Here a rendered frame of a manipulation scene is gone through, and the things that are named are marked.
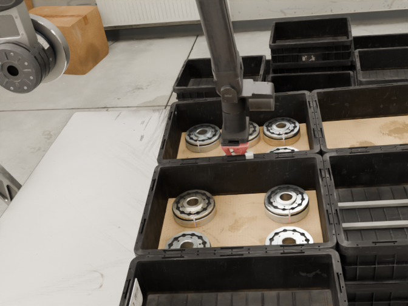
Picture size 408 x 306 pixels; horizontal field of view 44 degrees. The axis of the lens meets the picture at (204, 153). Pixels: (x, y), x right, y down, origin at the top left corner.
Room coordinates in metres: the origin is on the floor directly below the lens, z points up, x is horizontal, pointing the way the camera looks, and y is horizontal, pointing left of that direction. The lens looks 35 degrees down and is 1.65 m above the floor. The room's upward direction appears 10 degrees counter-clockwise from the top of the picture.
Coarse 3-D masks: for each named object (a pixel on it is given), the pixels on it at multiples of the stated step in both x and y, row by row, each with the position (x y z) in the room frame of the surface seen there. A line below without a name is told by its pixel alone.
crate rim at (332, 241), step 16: (208, 160) 0.99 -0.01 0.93; (224, 160) 0.98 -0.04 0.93; (240, 160) 0.97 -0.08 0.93; (256, 160) 0.96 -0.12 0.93; (272, 160) 0.95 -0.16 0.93; (288, 160) 0.94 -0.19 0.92; (320, 160) 0.91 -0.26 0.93; (320, 176) 0.86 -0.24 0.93; (144, 208) 0.86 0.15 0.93; (144, 224) 0.80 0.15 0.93; (336, 240) 0.67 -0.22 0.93
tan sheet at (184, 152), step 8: (304, 128) 1.20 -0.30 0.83; (184, 136) 1.27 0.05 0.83; (304, 136) 1.16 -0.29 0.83; (184, 144) 1.22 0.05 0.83; (256, 144) 1.16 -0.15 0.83; (264, 144) 1.15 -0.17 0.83; (296, 144) 1.13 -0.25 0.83; (304, 144) 1.12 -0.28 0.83; (184, 152) 1.18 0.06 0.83; (192, 152) 1.18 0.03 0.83; (200, 152) 1.17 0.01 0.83; (208, 152) 1.16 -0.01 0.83; (216, 152) 1.16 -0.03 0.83; (224, 152) 1.15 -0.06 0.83; (256, 152) 1.12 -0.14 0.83; (264, 152) 1.12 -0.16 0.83
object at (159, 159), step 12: (276, 96) 1.24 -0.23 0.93; (312, 108) 1.14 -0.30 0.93; (168, 120) 1.21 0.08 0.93; (312, 120) 1.08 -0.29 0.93; (168, 132) 1.15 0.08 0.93; (312, 132) 1.03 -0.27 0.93; (216, 156) 1.00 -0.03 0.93; (228, 156) 0.99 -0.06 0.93; (240, 156) 0.98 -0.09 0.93; (264, 156) 0.97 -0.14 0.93
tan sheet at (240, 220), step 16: (224, 208) 0.92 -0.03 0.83; (240, 208) 0.91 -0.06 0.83; (256, 208) 0.90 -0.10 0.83; (176, 224) 0.90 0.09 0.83; (208, 224) 0.88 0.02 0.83; (224, 224) 0.87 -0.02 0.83; (240, 224) 0.86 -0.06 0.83; (256, 224) 0.85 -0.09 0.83; (272, 224) 0.84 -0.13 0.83; (288, 224) 0.83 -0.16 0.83; (304, 224) 0.82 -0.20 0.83; (320, 224) 0.81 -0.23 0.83; (160, 240) 0.85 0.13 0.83; (224, 240) 0.82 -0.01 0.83; (240, 240) 0.81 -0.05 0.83; (256, 240) 0.80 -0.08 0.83; (320, 240) 0.77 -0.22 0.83
